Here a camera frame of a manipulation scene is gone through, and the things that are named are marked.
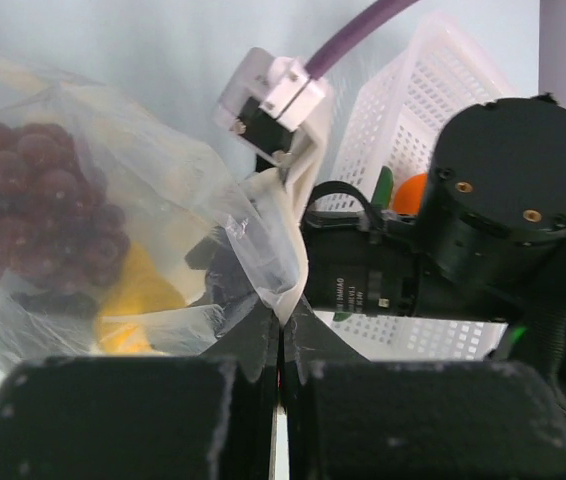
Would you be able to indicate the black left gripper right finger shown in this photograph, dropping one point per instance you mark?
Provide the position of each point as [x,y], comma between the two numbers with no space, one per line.
[351,418]

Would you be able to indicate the orange fake fruit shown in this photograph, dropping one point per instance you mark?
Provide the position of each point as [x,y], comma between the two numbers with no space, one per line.
[408,195]

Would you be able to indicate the yellow fake fruit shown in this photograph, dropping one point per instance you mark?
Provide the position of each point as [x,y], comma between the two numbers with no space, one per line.
[139,290]

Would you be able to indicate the clear zip top bag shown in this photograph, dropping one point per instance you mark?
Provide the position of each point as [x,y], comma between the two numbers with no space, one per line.
[169,187]

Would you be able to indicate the dark purple fake grapes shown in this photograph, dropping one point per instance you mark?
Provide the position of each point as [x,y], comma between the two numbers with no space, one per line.
[58,231]

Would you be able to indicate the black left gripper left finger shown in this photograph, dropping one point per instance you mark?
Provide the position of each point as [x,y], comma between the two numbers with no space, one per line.
[211,416]

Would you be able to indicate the green fake vegetable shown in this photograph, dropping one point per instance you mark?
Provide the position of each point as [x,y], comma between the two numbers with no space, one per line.
[383,187]

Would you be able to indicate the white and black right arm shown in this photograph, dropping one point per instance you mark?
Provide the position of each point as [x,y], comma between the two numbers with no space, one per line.
[486,243]

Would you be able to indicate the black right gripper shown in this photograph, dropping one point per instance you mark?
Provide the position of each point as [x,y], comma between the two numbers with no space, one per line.
[261,252]

